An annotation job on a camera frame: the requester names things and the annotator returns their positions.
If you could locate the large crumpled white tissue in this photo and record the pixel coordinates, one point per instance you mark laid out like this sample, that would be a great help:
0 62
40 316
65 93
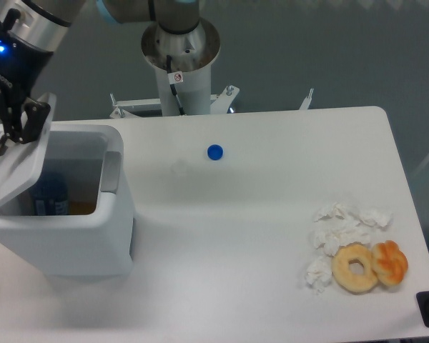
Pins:
339 224

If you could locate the white trash can lid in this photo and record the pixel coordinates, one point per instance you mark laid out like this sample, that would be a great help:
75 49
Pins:
21 164

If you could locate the clear plastic cap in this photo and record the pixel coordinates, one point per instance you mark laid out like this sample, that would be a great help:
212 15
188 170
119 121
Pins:
180 168

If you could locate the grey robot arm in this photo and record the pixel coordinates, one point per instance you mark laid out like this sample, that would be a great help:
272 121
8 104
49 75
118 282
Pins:
31 31

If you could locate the small crumpled white tissue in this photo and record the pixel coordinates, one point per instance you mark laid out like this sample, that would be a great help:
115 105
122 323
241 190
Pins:
319 274

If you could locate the white trash can body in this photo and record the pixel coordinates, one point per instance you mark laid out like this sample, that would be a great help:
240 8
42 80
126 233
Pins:
94 239

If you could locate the white table bracket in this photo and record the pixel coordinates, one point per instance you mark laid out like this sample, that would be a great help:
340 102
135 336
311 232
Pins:
305 105

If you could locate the blue bottle cap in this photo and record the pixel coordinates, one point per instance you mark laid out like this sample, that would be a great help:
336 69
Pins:
215 152

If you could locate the ring donut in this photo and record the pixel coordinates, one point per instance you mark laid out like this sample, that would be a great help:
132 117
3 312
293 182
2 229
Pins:
352 269

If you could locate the orange glazed pastry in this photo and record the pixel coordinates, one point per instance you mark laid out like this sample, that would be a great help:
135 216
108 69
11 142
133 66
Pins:
389 263

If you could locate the blue can in bin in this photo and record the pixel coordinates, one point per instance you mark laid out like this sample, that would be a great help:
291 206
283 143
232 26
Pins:
49 195

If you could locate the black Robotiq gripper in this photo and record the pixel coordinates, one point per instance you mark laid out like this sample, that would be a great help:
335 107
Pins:
20 66

